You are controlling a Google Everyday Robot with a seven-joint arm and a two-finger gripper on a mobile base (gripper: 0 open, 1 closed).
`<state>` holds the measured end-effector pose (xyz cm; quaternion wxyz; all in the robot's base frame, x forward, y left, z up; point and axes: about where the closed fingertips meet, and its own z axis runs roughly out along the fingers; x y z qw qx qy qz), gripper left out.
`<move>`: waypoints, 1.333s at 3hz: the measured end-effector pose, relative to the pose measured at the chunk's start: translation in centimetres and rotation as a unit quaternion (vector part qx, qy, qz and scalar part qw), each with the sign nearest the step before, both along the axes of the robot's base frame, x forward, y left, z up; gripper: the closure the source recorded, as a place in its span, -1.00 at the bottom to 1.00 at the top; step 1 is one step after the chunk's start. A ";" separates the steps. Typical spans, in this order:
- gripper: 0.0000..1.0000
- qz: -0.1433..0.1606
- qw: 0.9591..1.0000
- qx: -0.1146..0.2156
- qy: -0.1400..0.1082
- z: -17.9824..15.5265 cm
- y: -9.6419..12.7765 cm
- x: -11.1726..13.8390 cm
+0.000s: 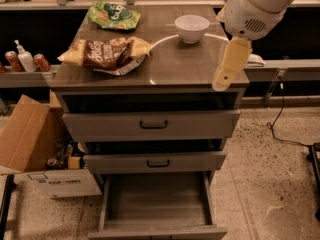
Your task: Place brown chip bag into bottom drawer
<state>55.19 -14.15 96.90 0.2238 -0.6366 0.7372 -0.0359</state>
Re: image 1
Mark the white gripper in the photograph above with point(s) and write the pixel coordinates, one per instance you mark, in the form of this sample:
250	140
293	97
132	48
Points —
246	16

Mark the brown chip bag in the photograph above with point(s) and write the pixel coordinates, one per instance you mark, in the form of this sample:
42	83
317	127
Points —
117	57

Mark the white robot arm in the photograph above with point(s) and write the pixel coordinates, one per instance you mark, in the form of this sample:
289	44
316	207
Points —
245	21

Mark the top drawer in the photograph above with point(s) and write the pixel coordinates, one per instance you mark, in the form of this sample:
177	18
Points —
149	126

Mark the drawer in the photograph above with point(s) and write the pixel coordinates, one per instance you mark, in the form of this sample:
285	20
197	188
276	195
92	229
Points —
154	162
149	126
158	206

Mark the grey drawer cabinet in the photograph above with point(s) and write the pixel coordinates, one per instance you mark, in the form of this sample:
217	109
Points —
174	77

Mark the green chip bag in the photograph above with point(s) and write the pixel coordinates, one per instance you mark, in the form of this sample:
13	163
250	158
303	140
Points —
113	16

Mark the middle drawer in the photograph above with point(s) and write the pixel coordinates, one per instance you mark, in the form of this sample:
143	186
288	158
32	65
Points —
154	162

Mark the bottom drawer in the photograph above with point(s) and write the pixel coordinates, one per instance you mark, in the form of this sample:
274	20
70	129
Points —
158	206

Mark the white folded cloth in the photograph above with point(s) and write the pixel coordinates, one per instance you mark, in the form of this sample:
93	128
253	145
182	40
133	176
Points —
255	61

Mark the white bowl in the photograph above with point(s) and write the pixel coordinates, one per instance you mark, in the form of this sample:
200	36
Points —
191	28

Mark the red soda can right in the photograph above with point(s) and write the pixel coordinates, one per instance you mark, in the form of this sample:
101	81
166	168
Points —
42	62

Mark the red soda can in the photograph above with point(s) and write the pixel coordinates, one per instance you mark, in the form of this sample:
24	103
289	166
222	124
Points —
42	62
13	60

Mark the white pump bottle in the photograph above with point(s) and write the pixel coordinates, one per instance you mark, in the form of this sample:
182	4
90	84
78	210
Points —
25	58

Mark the red soda can left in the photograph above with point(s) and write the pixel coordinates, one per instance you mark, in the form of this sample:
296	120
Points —
13	60

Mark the cardboard box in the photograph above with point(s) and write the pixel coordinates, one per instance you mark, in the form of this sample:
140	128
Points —
34	143

